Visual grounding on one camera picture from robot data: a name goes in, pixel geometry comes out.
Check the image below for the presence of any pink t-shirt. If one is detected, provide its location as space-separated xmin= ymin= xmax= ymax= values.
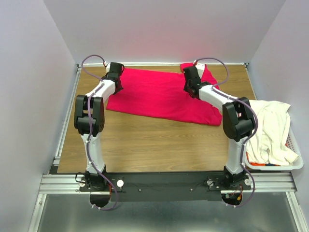
xmin=106 ymin=68 xmax=222 ymax=126

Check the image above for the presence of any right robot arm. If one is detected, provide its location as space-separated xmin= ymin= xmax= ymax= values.
xmin=183 ymin=65 xmax=256 ymax=189

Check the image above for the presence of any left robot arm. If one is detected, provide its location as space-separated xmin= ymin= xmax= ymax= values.
xmin=74 ymin=62 xmax=125 ymax=191

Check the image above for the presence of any cream white t-shirt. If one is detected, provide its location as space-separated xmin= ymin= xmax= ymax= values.
xmin=246 ymin=100 xmax=299 ymax=166

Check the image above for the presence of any orange garment in basket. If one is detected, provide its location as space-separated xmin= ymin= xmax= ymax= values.
xmin=249 ymin=162 xmax=280 ymax=167

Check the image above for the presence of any white laundry basket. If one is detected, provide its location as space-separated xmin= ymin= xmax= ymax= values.
xmin=233 ymin=102 xmax=304 ymax=172

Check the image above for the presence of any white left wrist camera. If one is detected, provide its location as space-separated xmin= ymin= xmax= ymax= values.
xmin=103 ymin=61 xmax=111 ymax=73

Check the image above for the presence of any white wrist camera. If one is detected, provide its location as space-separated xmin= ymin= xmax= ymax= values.
xmin=193 ymin=61 xmax=206 ymax=79
xmin=103 ymin=61 xmax=111 ymax=73

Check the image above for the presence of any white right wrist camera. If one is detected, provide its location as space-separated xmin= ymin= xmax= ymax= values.
xmin=193 ymin=61 xmax=206 ymax=79

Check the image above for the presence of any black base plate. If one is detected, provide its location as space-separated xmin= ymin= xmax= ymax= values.
xmin=76 ymin=171 xmax=252 ymax=209

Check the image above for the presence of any aluminium table frame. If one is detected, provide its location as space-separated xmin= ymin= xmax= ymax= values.
xmin=28 ymin=63 xmax=309 ymax=232

